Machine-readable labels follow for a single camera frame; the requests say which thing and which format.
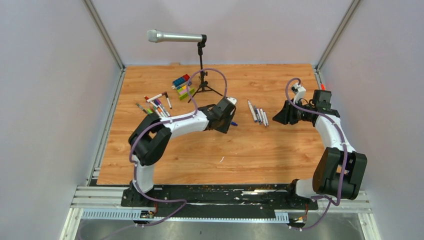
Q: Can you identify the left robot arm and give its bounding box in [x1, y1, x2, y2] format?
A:
[128, 96, 237, 207]

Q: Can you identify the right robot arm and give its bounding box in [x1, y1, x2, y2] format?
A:
[272, 87, 367, 209]

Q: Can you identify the slim white blue marker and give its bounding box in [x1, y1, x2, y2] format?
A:
[263, 111, 269, 127]

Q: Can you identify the translucent blue pen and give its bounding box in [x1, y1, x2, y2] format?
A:
[253, 105, 262, 125]

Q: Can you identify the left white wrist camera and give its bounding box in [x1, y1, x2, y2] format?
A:
[226, 97, 237, 105]

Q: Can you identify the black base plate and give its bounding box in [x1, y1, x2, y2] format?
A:
[120, 183, 319, 219]

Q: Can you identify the aluminium frame rail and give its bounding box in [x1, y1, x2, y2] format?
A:
[60, 184, 381, 240]

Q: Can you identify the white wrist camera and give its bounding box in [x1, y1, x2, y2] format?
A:
[290, 83, 306, 104]
[226, 97, 237, 105]

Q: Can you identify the white marker blue end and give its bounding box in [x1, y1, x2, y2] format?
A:
[247, 100, 258, 123]

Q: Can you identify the blue red toy train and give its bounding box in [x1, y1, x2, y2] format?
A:
[171, 74, 190, 90]

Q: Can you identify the silver microphone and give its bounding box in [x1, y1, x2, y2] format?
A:
[147, 29, 207, 43]

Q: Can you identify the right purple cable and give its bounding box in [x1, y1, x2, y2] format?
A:
[285, 77, 349, 231]

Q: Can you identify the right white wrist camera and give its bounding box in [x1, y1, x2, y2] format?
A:
[290, 83, 306, 104]

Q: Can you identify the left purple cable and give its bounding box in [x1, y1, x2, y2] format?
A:
[129, 68, 229, 229]

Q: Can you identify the purple cable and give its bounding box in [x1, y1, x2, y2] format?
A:
[129, 68, 229, 229]
[285, 77, 349, 231]

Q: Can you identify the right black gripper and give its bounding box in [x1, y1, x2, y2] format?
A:
[272, 98, 311, 125]

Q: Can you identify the green yellow pink block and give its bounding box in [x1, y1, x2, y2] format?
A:
[176, 85, 195, 101]

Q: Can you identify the black tripod microphone stand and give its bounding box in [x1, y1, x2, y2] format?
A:
[186, 33, 222, 96]

